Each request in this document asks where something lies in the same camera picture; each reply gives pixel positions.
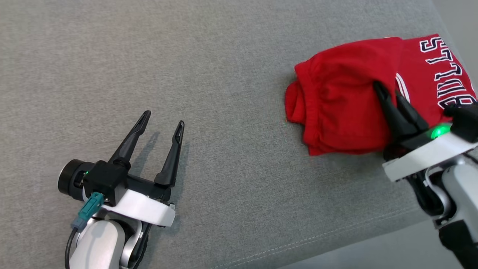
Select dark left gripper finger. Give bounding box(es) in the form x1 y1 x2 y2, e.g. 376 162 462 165
108 110 152 169
155 120 185 187

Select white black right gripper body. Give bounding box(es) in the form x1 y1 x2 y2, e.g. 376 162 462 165
383 123 478 182

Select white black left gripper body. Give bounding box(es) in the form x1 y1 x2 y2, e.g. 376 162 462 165
58 159 176 228

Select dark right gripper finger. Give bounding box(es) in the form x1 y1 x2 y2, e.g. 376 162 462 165
395 91 429 134
373 81 417 142

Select red white jersey shirt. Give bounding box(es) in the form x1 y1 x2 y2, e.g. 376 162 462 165
395 34 478 127

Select red shorts with white stripes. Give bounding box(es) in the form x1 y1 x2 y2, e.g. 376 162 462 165
285 37 404 156

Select black cable with teal connector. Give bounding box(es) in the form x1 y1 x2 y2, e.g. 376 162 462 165
65 192 105 269

